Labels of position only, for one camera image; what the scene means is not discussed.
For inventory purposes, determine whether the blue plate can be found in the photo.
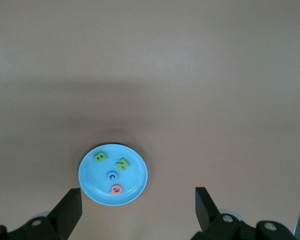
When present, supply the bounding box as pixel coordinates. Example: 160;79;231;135
77;142;149;207

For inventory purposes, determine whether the pink foam letter Q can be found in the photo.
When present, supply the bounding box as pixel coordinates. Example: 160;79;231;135
109;184;123;196

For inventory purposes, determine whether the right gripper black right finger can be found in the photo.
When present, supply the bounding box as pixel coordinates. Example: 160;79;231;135
189;186;298;240

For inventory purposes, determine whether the green foam letter N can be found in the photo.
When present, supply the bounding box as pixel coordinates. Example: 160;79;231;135
114;157;130;172

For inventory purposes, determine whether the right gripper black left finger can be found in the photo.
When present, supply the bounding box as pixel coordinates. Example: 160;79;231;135
0;187;83;240

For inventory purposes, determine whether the green foam letter B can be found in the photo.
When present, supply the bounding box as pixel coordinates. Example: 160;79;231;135
93;150;108;163

